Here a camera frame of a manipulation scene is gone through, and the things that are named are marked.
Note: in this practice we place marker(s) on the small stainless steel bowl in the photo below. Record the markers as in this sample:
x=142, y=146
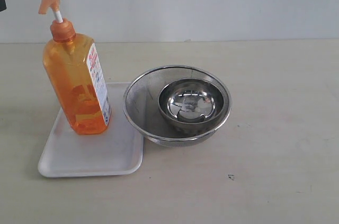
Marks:
x=192, y=104

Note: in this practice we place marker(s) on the white rectangular plastic tray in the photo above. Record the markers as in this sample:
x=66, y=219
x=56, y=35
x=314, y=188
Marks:
x=117, y=151

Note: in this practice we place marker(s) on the orange pump soap bottle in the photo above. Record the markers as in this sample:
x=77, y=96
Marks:
x=72, y=64

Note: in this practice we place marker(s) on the steel mesh colander basin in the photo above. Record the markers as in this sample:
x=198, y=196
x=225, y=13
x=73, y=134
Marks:
x=141, y=106

